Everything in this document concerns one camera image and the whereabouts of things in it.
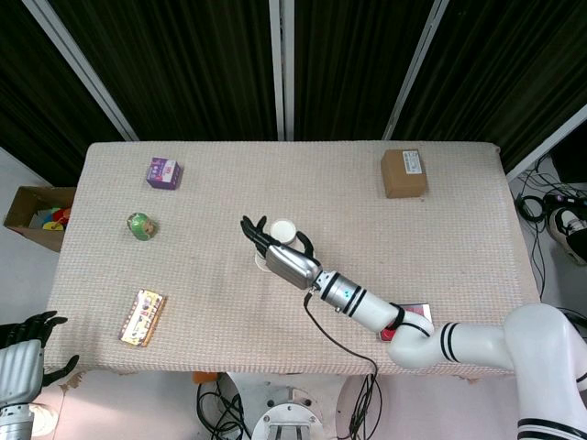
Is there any black floor cable tangle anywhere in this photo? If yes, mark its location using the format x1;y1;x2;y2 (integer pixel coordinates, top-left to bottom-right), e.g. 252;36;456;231
515;155;587;322

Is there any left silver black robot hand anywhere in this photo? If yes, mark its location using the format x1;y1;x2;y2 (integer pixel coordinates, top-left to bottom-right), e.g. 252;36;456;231
0;310;80;408

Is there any colourful toys pile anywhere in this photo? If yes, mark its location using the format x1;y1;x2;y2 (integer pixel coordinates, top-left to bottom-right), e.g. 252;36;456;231
29;206;72;230

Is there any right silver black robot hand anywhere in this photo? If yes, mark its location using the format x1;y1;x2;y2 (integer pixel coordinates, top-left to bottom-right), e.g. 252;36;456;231
239;214;323;291

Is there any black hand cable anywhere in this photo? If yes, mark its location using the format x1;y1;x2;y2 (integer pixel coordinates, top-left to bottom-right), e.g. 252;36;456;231
304;287;384;440

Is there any purple small carton box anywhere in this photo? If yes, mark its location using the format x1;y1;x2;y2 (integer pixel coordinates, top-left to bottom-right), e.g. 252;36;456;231
146;157;184;192

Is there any black base cable bundle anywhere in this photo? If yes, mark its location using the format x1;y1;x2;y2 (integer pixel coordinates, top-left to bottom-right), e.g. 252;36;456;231
196;373;251;440

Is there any red flat tin case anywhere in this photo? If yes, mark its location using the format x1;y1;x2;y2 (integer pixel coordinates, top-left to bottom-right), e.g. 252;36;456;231
378;302;434;343

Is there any yellow printed snack box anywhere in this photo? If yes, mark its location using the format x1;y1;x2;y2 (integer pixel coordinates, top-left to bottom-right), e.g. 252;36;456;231
116;289;168;348

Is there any white partition frame post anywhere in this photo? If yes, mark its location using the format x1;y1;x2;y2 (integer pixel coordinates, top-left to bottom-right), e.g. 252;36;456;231
382;0;449;141
21;0;139;141
505;104;587;182
268;0;296;141

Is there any beige woven tablecloth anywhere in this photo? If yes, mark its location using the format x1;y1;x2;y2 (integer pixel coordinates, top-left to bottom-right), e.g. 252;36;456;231
48;140;541;377

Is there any open cardboard storage box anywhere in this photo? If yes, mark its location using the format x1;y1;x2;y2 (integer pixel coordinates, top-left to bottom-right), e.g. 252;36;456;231
3;185;77;253

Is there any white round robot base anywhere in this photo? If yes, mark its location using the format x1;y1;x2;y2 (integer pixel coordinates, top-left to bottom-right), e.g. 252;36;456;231
250;399;319;440

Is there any black white sneaker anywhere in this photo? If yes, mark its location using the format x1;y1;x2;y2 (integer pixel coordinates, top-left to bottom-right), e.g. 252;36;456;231
545;205;587;266

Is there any green printed can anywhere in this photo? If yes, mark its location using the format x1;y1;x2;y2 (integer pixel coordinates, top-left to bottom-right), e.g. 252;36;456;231
127;212;160;242

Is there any brown labelled cardboard box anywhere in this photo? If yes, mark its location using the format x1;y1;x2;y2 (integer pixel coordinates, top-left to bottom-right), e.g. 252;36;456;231
380;148;429;200

